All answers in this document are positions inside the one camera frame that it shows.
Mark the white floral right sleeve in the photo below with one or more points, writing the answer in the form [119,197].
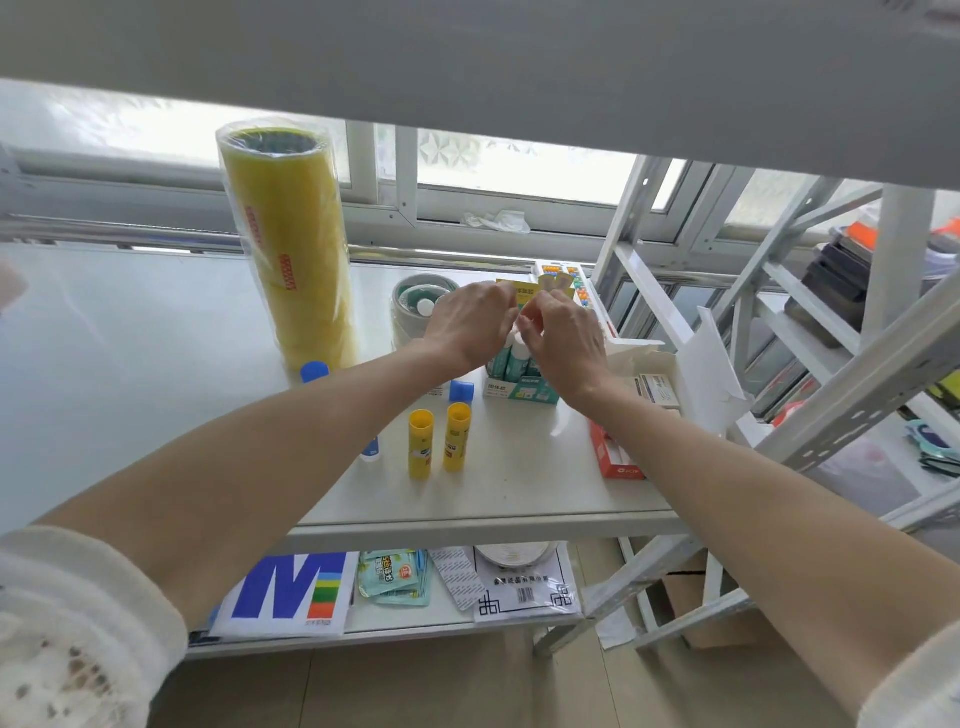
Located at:
[915,682]

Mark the white paper scrap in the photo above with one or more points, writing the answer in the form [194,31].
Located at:
[616,628]

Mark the green glue stick display box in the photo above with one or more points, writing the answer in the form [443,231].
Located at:
[525,390]

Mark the white floral sleeve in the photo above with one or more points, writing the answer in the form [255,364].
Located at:
[75,637]
[915,682]

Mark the crumpled white tissue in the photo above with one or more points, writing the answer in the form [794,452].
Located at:
[495,222]

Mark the green printed packet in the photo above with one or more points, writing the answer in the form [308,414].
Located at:
[420,601]
[390,574]

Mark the white shelf board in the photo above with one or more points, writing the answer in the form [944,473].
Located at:
[450,60]
[405,619]

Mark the white open cardboard box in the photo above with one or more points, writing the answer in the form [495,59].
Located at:
[712,375]

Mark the white floral left sleeve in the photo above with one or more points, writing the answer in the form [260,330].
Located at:
[75,637]

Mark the white tape roll stack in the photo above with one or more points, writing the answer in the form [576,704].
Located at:
[406,326]

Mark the small white packet box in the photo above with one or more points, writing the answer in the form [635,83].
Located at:
[637,387]
[661,390]

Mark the person's left hand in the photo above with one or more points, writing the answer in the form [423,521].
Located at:
[472,322]

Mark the translucent plastic bag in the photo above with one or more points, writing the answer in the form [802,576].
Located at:
[862,472]

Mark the frosted glass window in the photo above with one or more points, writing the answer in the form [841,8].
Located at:
[510,169]

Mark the white box of colourful pins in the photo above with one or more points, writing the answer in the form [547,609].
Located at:
[559,271]

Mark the clear bag with printed paper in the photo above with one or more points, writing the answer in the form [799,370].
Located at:
[525,592]

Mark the person's left forearm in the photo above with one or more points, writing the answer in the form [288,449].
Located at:
[262,465]

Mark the chrome metal rail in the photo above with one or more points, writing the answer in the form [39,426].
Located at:
[112,234]

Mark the person's right forearm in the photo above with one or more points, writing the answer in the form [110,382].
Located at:
[765,540]

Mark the white dotted packet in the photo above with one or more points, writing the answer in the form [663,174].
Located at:
[457,579]

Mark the white paper ream blue print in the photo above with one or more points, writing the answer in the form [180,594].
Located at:
[285,596]

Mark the white lower shelf board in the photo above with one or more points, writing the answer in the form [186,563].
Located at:
[405,619]

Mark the person's right hand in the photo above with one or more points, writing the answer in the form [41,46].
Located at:
[570,352]

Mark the white metal shelf rack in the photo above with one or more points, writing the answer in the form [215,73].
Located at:
[847,405]

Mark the yellow tape roll stack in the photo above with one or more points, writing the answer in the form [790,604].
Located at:
[300,262]

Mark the blue-capped white glue bottle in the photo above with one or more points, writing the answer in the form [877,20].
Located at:
[315,372]
[370,450]

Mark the round white disc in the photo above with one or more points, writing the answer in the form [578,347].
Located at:
[517,555]

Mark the yellow glue stick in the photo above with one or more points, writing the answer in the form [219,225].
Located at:
[457,439]
[421,446]

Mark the white upper shelf board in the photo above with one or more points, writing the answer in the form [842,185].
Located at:
[450,60]

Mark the red flat box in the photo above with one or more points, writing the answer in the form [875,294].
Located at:
[611,457]

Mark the pink beige box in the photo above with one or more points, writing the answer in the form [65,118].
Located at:
[11,289]

